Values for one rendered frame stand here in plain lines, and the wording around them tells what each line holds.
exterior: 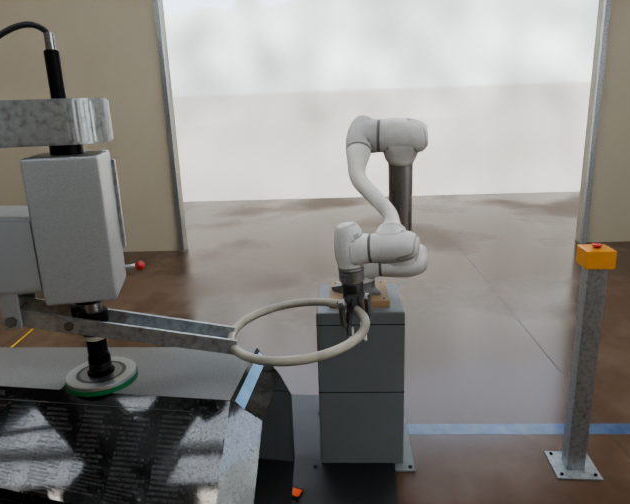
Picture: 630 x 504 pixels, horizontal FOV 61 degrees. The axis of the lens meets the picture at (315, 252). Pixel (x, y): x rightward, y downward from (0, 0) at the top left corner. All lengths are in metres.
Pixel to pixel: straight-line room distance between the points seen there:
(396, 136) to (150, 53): 4.88
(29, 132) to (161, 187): 5.20
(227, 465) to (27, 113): 1.09
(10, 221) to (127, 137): 5.21
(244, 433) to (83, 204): 0.80
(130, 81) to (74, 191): 5.22
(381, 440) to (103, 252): 1.66
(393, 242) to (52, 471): 1.24
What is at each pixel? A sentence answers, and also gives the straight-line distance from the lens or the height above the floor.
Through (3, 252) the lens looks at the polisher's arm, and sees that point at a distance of 1.70.
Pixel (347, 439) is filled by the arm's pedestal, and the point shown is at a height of 0.15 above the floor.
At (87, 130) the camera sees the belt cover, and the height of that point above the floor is 1.66.
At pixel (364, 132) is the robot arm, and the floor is 1.59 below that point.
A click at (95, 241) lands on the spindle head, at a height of 1.35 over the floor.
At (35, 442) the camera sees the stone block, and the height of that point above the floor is 0.76.
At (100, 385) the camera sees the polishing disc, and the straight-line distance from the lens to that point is 1.80.
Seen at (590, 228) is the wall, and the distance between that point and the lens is 7.14.
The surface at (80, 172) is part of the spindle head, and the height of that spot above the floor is 1.55.
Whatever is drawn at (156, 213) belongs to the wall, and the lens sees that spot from 6.84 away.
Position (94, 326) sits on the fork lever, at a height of 1.08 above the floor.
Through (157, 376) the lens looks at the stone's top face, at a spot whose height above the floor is 0.87.
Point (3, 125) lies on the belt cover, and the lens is 1.63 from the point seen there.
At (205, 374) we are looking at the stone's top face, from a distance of 1.81.
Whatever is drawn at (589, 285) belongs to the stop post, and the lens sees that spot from 2.54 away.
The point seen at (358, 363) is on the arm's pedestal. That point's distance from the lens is 2.51.
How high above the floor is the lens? 1.70
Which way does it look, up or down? 15 degrees down
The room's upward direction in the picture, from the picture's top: 2 degrees counter-clockwise
